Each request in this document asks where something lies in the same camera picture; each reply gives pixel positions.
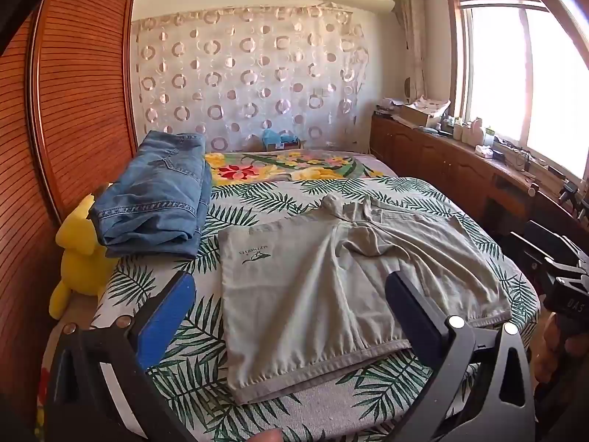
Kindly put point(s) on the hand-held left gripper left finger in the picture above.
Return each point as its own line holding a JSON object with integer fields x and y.
{"x": 170, "y": 313}

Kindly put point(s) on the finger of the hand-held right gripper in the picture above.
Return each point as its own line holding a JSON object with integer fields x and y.
{"x": 534, "y": 253}
{"x": 550, "y": 239}

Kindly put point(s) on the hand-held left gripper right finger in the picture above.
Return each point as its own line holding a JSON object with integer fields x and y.
{"x": 407, "y": 306}

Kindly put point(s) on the grey polo shirt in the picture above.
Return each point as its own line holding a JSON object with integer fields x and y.
{"x": 299, "y": 294}

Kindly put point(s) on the palm leaf bedspread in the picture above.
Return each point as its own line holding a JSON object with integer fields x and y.
{"x": 202, "y": 359}

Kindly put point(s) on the yellow plush toy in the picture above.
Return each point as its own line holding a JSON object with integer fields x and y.
{"x": 78, "y": 258}

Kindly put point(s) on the green capped bottle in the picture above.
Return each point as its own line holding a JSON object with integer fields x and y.
{"x": 489, "y": 139}

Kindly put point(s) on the folded blue jeans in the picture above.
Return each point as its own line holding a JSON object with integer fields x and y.
{"x": 147, "y": 193}

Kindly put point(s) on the white plastic jug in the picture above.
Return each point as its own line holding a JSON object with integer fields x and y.
{"x": 476, "y": 132}

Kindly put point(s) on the long wooden cabinet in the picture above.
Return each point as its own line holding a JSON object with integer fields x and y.
{"x": 437, "y": 156}

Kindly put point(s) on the wooden framed window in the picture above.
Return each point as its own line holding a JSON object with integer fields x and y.
{"x": 497, "y": 69}

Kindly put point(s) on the cardboard box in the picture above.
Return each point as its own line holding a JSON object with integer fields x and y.
{"x": 416, "y": 115}

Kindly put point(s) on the floral pillow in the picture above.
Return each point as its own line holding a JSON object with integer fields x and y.
{"x": 276, "y": 165}

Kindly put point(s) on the blue plastic bag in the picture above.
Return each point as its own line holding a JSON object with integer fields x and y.
{"x": 276, "y": 138}

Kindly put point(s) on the circle patterned curtain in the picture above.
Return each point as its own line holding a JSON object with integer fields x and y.
{"x": 239, "y": 78}

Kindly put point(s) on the beige window curtain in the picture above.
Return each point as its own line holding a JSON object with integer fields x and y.
{"x": 412, "y": 32}

